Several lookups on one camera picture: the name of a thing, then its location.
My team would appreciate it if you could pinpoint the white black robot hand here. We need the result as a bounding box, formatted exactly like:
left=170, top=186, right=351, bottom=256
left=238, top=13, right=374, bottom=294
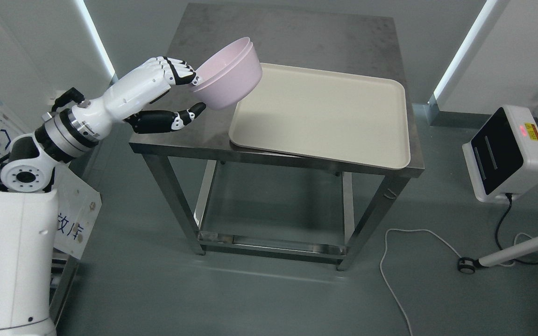
left=71, top=56, right=203, bottom=140

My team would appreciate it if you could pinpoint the pink bowl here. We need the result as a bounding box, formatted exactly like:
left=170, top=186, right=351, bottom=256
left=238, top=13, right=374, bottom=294
left=193, top=42, right=263, bottom=111
left=189, top=37, right=262, bottom=93

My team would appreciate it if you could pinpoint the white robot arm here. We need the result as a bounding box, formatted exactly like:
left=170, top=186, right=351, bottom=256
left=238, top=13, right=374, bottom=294
left=0, top=88, right=102, bottom=336

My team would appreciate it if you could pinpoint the white sign board with text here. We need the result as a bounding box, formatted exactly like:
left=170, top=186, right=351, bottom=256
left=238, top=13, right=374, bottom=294
left=0, top=88, right=101, bottom=261

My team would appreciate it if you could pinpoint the cream plastic tray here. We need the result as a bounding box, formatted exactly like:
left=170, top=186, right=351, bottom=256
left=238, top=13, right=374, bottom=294
left=228, top=63, right=411, bottom=170

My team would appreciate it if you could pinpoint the white stand leg with caster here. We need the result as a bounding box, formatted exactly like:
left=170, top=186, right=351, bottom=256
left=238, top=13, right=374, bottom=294
left=457, top=236, right=538, bottom=274

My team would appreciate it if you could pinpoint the white black box device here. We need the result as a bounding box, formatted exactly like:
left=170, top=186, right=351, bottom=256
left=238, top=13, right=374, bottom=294
left=462, top=105, right=538, bottom=203

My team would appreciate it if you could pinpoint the white floor cable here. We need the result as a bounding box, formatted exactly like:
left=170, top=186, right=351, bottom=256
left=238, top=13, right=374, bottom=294
left=380, top=228, right=463, bottom=336

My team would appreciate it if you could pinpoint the black power cable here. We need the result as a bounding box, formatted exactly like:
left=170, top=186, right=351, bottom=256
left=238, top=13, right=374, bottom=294
left=494, top=193, right=538, bottom=265

